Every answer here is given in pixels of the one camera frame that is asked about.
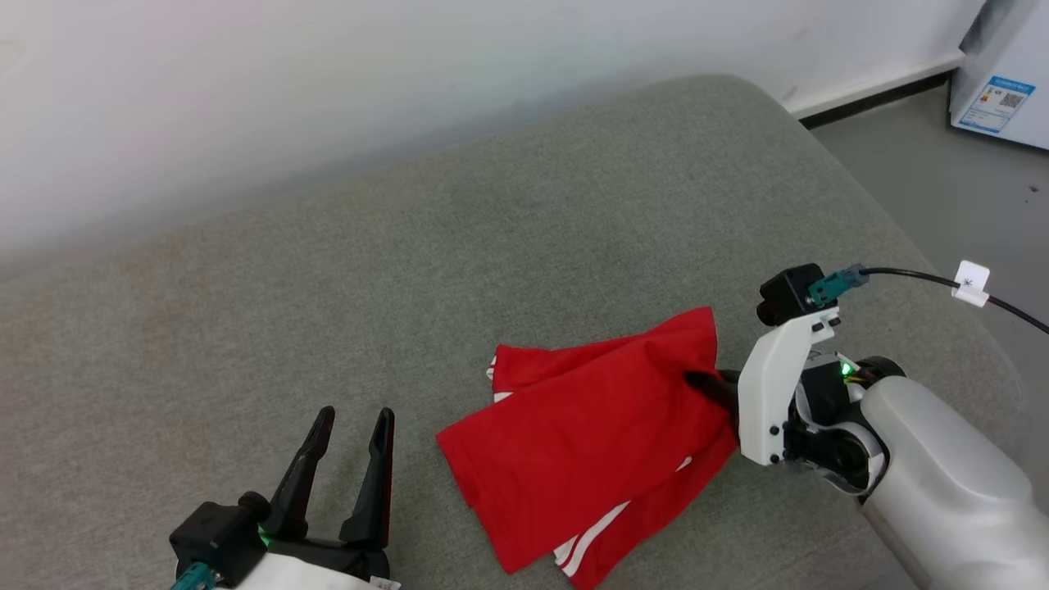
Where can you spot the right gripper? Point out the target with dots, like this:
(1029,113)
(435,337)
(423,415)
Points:
(766,393)

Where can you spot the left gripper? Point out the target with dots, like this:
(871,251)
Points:
(352,559)

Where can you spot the red basketball jersey white trim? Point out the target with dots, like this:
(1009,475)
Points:
(590,442)

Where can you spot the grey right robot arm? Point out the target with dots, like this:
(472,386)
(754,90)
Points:
(951,492)

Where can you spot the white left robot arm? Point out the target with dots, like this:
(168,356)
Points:
(303,578)

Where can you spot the grey fabric sofa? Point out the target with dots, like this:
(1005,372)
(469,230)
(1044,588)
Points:
(410,287)

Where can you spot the blue energy label sticker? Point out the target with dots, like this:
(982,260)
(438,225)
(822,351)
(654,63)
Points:
(996,105)

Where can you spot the white appliance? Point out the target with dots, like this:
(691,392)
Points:
(1016,49)

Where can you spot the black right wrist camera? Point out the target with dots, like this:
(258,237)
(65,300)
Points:
(787,295)

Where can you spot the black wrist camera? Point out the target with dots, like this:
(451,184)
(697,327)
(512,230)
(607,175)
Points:
(217,537)
(787,295)

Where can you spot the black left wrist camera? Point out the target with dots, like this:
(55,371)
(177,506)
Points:
(217,537)

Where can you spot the teal right camera connector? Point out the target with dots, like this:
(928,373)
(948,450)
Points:
(836,285)

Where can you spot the teal camera connector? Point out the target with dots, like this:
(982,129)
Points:
(836,285)
(192,580)

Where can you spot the teal left camera connector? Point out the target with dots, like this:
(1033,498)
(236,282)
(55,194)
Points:
(192,580)

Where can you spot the white wall baseboard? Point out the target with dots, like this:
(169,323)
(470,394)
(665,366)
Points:
(877,86)

